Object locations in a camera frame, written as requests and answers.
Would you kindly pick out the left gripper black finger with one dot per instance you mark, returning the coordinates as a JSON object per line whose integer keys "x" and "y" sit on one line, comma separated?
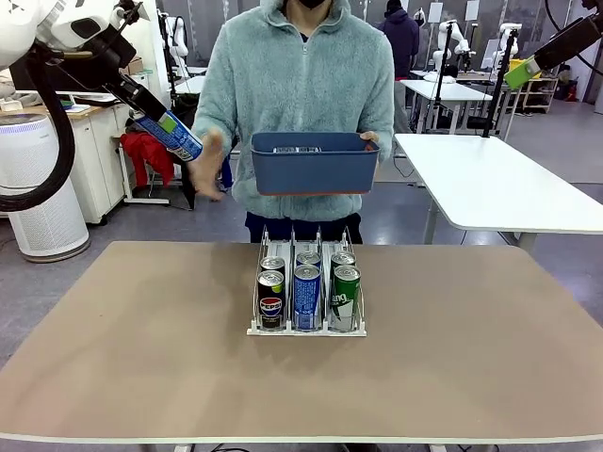
{"x": 134, "y": 116}
{"x": 141, "y": 96}

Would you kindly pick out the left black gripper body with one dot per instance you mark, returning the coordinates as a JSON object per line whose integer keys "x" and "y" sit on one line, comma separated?
{"x": 113, "y": 54}

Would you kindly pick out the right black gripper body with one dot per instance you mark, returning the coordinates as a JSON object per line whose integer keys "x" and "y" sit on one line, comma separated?
{"x": 570, "y": 44}

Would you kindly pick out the blue beverage can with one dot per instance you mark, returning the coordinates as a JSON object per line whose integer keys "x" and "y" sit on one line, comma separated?
{"x": 308, "y": 257}
{"x": 307, "y": 296}
{"x": 181, "y": 141}

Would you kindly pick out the blue plastic bin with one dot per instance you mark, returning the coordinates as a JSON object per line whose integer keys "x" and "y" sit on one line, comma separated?
{"x": 311, "y": 169}

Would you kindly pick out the person's left forearm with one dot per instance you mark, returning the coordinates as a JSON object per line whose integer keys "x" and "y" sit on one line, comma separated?
{"x": 385, "y": 146}

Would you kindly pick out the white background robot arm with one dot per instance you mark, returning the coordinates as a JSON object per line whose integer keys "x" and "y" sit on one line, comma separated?
{"x": 443, "y": 47}
{"x": 179, "y": 42}
{"x": 511, "y": 33}

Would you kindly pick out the white clear can dispenser rack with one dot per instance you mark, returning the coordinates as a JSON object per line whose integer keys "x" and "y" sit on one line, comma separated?
{"x": 306, "y": 333}

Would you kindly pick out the person's right hand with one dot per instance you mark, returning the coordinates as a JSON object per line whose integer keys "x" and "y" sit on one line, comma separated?
{"x": 207, "y": 169}

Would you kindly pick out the person's left hand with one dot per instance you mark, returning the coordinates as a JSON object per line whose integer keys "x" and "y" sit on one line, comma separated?
{"x": 370, "y": 137}

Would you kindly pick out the wooden shelf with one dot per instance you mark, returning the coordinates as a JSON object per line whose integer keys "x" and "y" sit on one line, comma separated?
{"x": 539, "y": 81}

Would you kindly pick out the red jacket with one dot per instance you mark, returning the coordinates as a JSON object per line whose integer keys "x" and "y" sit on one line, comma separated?
{"x": 146, "y": 155}

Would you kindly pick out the red fire extinguisher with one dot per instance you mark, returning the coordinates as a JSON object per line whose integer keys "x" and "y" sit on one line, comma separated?
{"x": 570, "y": 92}

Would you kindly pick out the black tripod stand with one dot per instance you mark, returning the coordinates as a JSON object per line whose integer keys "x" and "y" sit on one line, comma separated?
{"x": 491, "y": 117}

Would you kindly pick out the white cabinet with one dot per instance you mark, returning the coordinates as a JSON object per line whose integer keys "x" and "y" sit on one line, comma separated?
{"x": 94, "y": 165}

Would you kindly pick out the green bowl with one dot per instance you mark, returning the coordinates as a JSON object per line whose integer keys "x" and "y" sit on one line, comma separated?
{"x": 67, "y": 104}

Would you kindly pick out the white background table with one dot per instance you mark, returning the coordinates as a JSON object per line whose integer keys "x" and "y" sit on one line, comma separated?
{"x": 447, "y": 89}

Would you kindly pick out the black monitor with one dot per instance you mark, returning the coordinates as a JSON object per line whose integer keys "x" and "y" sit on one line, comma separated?
{"x": 23, "y": 77}

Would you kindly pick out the blue garment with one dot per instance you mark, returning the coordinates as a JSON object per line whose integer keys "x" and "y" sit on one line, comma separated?
{"x": 227, "y": 174}

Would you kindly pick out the white side table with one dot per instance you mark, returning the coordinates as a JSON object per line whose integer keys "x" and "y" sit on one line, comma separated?
{"x": 494, "y": 188}

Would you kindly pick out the background person purple hoodie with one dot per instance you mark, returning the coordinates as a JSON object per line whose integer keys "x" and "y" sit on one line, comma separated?
{"x": 402, "y": 37}

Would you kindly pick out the white air purifier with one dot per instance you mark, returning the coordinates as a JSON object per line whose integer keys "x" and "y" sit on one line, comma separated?
{"x": 42, "y": 226}

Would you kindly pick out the person in teal fleece jacket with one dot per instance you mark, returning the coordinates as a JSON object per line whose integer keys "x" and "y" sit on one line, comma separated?
{"x": 301, "y": 85}

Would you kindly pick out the white wall poster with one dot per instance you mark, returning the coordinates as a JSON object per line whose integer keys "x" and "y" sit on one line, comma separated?
{"x": 471, "y": 10}
{"x": 435, "y": 11}

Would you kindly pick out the white small desk frame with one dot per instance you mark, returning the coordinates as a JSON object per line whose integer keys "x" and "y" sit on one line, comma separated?
{"x": 146, "y": 201}

